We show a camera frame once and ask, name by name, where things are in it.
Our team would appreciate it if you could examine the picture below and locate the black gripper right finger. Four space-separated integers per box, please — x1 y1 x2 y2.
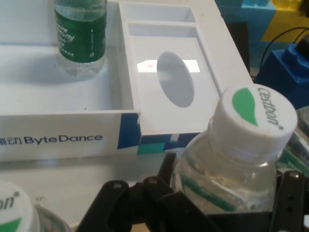
272 169 309 232

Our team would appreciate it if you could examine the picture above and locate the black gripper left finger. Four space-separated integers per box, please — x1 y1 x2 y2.
74 152 219 232

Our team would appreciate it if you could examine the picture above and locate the clear water bottle green label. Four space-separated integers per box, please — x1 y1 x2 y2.
0 179 73 232
277 107 309 175
53 0 108 79
170 85 298 216

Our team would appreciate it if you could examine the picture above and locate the white insert with oval hole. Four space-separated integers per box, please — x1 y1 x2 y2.
127 21 219 135

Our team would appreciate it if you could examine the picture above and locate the white box with blue print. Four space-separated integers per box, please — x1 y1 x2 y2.
0 0 224 163

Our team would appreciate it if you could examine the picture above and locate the dark blue foam block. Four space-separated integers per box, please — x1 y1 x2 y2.
254 43 309 110

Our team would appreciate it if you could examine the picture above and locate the small black device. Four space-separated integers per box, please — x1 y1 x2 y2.
297 36 309 58

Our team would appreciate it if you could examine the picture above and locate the yellow foam block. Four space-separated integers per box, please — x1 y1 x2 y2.
260 0 309 45

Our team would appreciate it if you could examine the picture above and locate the thin black cable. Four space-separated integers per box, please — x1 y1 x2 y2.
259 26 309 72

